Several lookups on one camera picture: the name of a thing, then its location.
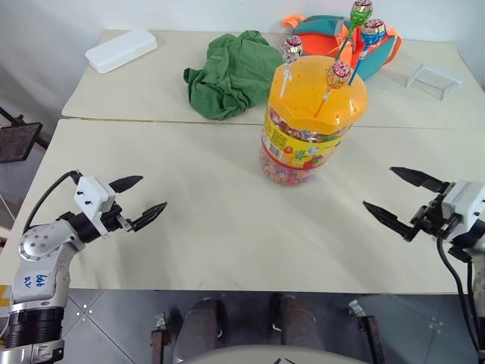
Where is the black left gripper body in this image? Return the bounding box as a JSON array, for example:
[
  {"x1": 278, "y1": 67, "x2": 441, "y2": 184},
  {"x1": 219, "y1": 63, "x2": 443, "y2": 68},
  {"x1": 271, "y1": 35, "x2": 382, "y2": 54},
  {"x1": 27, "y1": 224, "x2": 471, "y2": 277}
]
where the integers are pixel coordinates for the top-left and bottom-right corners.
[{"x1": 99, "y1": 203, "x2": 135, "y2": 236}]

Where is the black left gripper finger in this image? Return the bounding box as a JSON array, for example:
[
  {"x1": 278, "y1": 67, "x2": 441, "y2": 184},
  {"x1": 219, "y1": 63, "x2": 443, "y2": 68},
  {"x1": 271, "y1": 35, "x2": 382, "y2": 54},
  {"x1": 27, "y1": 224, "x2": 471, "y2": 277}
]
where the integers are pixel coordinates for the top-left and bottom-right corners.
[
  {"x1": 130, "y1": 201, "x2": 169, "y2": 234},
  {"x1": 108, "y1": 174, "x2": 144, "y2": 193}
]

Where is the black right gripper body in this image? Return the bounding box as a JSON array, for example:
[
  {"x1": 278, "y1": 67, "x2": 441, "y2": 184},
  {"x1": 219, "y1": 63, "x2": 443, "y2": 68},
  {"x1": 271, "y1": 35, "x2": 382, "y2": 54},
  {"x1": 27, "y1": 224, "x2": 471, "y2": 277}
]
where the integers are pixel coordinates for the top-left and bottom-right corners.
[{"x1": 410, "y1": 192, "x2": 462, "y2": 240}]

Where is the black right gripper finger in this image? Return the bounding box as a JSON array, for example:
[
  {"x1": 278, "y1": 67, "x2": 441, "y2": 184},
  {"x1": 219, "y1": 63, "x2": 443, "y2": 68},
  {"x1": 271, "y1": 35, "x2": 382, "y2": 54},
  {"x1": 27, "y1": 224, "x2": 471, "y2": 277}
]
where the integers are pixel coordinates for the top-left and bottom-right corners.
[
  {"x1": 362, "y1": 200, "x2": 419, "y2": 243},
  {"x1": 390, "y1": 166, "x2": 455, "y2": 194}
]

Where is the lollipop jar with yellow lid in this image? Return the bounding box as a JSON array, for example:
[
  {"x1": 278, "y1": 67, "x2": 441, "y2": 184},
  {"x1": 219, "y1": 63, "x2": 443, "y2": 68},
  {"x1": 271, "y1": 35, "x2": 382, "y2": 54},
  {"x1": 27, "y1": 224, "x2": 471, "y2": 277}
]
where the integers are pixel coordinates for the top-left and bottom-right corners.
[{"x1": 258, "y1": 55, "x2": 369, "y2": 188}]

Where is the red yellow wrapped lollipop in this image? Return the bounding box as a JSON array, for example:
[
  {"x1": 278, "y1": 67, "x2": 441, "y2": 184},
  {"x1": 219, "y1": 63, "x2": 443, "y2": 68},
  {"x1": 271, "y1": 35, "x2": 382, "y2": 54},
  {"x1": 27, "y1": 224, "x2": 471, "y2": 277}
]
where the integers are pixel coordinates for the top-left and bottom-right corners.
[{"x1": 314, "y1": 60, "x2": 353, "y2": 116}]

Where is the blue wrapped lollipop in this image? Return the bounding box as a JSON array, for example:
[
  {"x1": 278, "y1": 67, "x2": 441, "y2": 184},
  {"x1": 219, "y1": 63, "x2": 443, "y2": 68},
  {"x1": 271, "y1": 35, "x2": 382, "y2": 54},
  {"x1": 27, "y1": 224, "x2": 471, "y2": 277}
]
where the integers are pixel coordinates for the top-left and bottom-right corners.
[{"x1": 348, "y1": 18, "x2": 387, "y2": 84}]

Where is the green wrapped lollipop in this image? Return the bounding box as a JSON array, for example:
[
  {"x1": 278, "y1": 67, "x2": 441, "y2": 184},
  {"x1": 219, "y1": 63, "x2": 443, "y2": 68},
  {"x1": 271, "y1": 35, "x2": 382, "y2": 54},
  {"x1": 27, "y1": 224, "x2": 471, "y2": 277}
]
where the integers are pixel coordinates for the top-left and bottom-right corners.
[{"x1": 333, "y1": 0, "x2": 375, "y2": 61}]

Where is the silver pink wrapped lollipop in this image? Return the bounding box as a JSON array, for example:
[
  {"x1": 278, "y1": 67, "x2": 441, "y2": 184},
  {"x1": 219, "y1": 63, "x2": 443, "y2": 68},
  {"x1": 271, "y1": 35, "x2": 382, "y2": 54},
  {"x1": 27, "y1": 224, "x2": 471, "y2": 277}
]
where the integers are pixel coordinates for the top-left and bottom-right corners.
[{"x1": 280, "y1": 35, "x2": 305, "y2": 96}]

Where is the clear plastic tray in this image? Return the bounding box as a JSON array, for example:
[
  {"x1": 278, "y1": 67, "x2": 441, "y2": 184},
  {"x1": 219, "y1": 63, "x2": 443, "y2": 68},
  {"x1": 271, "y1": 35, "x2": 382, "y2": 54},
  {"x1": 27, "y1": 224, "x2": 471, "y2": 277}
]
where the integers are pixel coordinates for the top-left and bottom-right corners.
[{"x1": 405, "y1": 63, "x2": 464, "y2": 102}]

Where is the black mesh stand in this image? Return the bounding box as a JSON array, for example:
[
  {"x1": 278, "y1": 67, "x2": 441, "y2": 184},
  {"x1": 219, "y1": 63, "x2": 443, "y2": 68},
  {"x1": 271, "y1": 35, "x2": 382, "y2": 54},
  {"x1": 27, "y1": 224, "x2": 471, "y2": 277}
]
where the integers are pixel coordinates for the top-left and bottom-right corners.
[{"x1": 0, "y1": 105, "x2": 48, "y2": 165}]

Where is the dark rounded shape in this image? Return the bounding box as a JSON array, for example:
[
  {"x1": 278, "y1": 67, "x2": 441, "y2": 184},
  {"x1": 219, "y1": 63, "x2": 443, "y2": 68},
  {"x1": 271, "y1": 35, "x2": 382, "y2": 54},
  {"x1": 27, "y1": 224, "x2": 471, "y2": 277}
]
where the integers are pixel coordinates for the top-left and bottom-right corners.
[
  {"x1": 175, "y1": 298, "x2": 229, "y2": 362},
  {"x1": 268, "y1": 293, "x2": 327, "y2": 352}
]

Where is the white plastic case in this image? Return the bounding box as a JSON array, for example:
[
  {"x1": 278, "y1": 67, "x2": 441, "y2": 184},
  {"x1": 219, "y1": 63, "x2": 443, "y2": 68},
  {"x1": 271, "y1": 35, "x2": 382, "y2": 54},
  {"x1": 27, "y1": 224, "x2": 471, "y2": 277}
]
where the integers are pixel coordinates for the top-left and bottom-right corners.
[{"x1": 83, "y1": 27, "x2": 159, "y2": 75}]

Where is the green crumpled cloth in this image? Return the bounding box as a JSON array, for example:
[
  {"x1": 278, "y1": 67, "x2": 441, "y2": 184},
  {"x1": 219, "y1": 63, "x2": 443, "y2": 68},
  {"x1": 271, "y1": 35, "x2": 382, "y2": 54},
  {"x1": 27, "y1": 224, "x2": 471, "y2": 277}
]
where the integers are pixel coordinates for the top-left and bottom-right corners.
[{"x1": 183, "y1": 30, "x2": 286, "y2": 122}]

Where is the orange and teal backpack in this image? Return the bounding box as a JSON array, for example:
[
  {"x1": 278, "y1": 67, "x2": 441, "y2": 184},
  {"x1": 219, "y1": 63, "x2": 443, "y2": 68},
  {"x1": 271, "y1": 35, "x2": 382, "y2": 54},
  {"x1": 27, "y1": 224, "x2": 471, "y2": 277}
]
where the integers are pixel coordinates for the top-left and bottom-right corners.
[{"x1": 280, "y1": 14, "x2": 403, "y2": 82}]

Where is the grey robot torso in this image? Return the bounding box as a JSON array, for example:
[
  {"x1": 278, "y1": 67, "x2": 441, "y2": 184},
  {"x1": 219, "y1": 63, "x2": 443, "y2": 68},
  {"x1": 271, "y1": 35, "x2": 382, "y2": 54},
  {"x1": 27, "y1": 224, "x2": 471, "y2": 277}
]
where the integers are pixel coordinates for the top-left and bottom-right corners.
[{"x1": 171, "y1": 343, "x2": 374, "y2": 364}]

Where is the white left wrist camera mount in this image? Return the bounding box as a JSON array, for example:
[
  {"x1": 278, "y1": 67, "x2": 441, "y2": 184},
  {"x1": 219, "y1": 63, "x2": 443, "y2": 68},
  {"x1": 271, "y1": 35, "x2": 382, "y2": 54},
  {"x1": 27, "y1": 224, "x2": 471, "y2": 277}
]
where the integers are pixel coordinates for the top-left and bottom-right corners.
[{"x1": 74, "y1": 175, "x2": 116, "y2": 239}]

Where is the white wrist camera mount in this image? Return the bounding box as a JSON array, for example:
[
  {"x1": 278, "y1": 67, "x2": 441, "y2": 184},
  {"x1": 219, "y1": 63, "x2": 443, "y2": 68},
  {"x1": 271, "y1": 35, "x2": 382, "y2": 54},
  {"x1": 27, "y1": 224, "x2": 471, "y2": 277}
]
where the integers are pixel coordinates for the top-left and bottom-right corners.
[
  {"x1": 74, "y1": 175, "x2": 116, "y2": 239},
  {"x1": 440, "y1": 180, "x2": 485, "y2": 225}
]

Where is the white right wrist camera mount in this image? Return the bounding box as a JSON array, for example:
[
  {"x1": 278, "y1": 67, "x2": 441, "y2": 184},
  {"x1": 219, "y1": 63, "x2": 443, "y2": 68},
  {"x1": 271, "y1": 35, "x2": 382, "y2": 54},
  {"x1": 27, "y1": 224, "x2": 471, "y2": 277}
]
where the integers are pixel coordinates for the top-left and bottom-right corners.
[{"x1": 440, "y1": 180, "x2": 485, "y2": 225}]

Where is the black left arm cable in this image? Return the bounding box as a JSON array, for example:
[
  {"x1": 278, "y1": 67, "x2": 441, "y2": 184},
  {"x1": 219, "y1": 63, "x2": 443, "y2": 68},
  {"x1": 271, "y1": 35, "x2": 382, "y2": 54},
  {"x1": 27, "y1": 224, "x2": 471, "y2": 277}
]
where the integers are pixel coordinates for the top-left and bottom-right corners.
[{"x1": 21, "y1": 170, "x2": 83, "y2": 237}]

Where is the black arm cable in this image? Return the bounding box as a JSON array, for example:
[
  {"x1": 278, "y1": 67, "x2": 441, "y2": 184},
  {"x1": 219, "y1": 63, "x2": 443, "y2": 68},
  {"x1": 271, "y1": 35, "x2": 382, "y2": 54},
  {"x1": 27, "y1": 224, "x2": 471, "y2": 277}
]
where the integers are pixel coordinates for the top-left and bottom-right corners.
[
  {"x1": 21, "y1": 170, "x2": 83, "y2": 237},
  {"x1": 436, "y1": 234, "x2": 480, "y2": 364}
]

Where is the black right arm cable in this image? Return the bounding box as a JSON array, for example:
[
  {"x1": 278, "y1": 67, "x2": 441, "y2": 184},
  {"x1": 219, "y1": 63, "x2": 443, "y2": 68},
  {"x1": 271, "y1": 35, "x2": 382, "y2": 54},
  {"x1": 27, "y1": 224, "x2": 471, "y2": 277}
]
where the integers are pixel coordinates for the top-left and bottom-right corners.
[{"x1": 436, "y1": 234, "x2": 480, "y2": 364}]

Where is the brown table leg bracket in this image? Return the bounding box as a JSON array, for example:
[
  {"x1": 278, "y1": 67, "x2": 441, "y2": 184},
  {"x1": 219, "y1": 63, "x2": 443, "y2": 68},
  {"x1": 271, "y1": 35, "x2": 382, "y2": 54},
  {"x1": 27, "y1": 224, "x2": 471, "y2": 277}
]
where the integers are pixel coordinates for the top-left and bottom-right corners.
[
  {"x1": 149, "y1": 310, "x2": 172, "y2": 364},
  {"x1": 347, "y1": 299, "x2": 388, "y2": 364}
]

